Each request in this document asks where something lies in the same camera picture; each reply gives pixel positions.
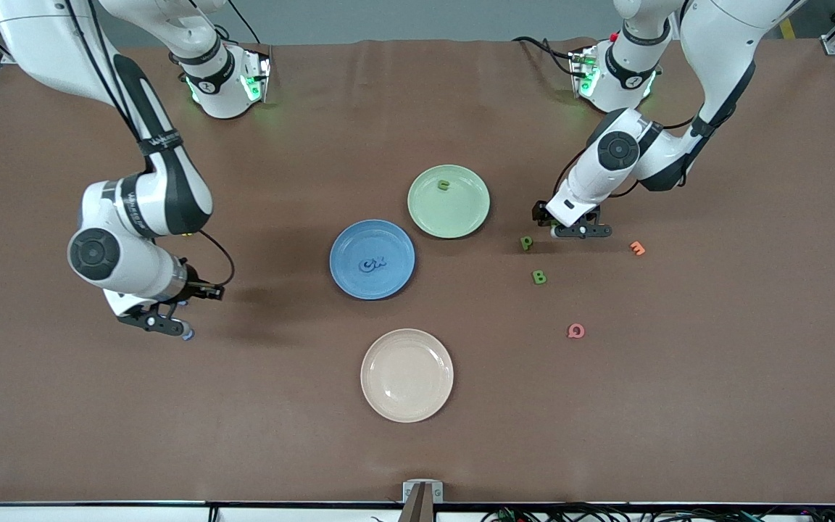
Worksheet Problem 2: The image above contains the green plate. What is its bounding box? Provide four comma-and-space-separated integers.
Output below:
407, 165, 491, 239

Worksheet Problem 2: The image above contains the blue plate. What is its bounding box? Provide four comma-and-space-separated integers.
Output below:
329, 219, 416, 301

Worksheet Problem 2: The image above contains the brown table cover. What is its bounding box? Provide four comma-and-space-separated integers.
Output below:
0, 38, 835, 505

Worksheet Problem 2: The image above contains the beige plate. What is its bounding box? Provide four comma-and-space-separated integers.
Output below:
360, 328, 454, 423

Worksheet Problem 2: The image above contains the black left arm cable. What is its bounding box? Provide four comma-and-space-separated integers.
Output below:
554, 109, 701, 211

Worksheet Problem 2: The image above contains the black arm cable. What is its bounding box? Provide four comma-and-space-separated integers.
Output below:
554, 109, 701, 211
66, 0, 236, 287

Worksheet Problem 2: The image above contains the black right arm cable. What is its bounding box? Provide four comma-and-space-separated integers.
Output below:
66, 0, 236, 287

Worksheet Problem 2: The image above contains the black base cable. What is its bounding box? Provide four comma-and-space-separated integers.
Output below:
510, 35, 579, 79
200, 0, 270, 48

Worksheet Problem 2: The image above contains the white table edge rail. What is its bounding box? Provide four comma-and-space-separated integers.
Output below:
0, 502, 835, 522

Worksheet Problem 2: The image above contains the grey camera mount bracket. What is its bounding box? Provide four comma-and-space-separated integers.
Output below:
402, 479, 444, 522

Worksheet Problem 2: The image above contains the black cable tangle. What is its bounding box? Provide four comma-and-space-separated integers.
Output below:
481, 499, 835, 522

